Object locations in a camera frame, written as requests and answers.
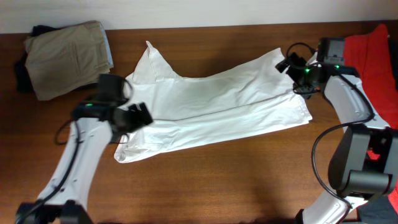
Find white t-shirt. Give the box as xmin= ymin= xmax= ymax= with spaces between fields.
xmin=114 ymin=45 xmax=312 ymax=163

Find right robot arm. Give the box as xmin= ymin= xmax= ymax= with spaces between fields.
xmin=276 ymin=38 xmax=397 ymax=224

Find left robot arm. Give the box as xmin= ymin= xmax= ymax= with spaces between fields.
xmin=15 ymin=74 xmax=153 ymax=224

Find red t-shirt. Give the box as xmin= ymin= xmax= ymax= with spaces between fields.
xmin=343 ymin=24 xmax=398 ymax=206

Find folded light blue garment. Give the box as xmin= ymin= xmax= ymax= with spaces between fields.
xmin=99 ymin=23 xmax=114 ymax=68

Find folded khaki trousers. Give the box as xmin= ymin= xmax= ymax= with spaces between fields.
xmin=24 ymin=21 xmax=111 ymax=101

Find folded black garment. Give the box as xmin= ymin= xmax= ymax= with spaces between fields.
xmin=14 ymin=25 xmax=106 ymax=93

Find dark garment under red shirt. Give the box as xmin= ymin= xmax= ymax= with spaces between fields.
xmin=358 ymin=40 xmax=397 ymax=224

